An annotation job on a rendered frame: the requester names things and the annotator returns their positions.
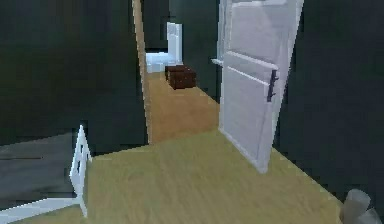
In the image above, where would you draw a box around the dark brown chest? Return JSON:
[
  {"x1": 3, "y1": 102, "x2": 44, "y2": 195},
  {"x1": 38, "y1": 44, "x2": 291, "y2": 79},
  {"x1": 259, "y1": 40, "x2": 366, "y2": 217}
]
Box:
[{"x1": 164, "y1": 64, "x2": 197, "y2": 91}]

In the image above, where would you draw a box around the grey rounded object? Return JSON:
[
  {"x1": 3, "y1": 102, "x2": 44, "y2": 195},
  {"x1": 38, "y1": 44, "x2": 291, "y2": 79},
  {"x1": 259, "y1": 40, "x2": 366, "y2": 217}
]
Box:
[{"x1": 338, "y1": 188, "x2": 384, "y2": 224}]

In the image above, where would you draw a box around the black door handle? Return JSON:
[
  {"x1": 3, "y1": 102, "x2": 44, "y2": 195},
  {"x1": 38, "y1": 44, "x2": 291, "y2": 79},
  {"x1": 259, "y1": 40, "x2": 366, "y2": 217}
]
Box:
[{"x1": 266, "y1": 69, "x2": 280, "y2": 103}]

